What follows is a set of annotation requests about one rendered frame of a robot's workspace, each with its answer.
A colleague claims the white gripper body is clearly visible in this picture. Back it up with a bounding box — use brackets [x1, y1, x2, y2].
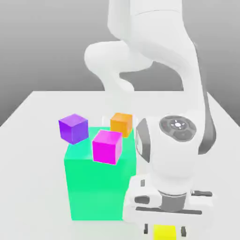
[122, 202, 215, 226]

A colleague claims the small yellow cube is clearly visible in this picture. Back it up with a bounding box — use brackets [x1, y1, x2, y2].
[153, 225, 177, 240]

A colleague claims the large green box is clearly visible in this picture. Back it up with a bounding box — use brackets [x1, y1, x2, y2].
[63, 126, 137, 221]

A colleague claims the small magenta cube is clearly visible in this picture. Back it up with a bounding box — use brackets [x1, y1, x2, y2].
[92, 129, 123, 166]

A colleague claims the small orange cube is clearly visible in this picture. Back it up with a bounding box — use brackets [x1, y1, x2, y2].
[110, 112, 133, 139]

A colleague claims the small purple cube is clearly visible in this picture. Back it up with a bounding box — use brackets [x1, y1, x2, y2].
[58, 113, 89, 145]

